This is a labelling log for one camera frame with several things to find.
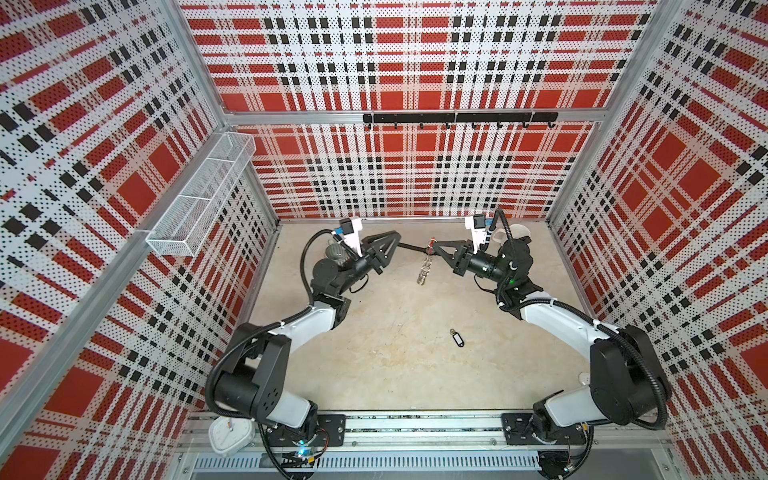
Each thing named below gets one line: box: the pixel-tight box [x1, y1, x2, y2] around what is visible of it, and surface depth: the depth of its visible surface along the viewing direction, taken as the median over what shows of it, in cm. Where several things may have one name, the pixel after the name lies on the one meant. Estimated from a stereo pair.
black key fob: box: [449, 328, 465, 348], surface depth 91 cm
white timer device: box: [208, 416, 256, 457], surface depth 72 cm
